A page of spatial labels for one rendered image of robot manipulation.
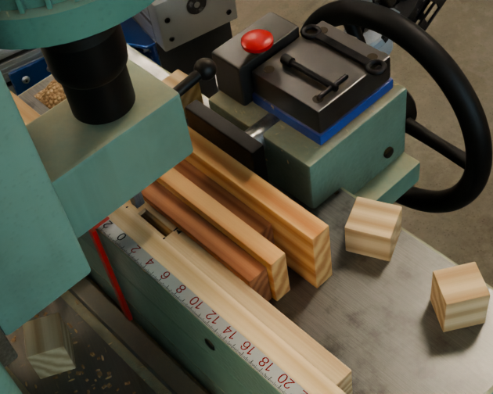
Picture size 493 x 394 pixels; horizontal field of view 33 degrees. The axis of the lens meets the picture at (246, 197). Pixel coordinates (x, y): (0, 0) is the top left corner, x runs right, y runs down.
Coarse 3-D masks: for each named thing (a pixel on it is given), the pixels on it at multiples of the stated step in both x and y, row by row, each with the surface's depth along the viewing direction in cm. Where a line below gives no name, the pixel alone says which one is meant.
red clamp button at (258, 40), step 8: (248, 32) 76; (256, 32) 76; (264, 32) 76; (248, 40) 75; (256, 40) 75; (264, 40) 75; (272, 40) 75; (248, 48) 75; (256, 48) 74; (264, 48) 75
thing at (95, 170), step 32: (128, 64) 68; (160, 96) 65; (32, 128) 64; (64, 128) 64; (96, 128) 63; (128, 128) 63; (160, 128) 65; (64, 160) 61; (96, 160) 62; (128, 160) 65; (160, 160) 67; (64, 192) 61; (96, 192) 64; (128, 192) 67
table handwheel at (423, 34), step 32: (352, 0) 90; (352, 32) 92; (384, 32) 86; (416, 32) 84; (448, 64) 84; (448, 96) 85; (416, 128) 94; (480, 128) 86; (480, 160) 88; (416, 192) 102; (448, 192) 96; (480, 192) 93
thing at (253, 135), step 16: (192, 112) 74; (208, 112) 74; (192, 128) 76; (208, 128) 73; (224, 128) 72; (256, 128) 76; (224, 144) 73; (240, 144) 71; (256, 144) 71; (240, 160) 72; (256, 160) 71
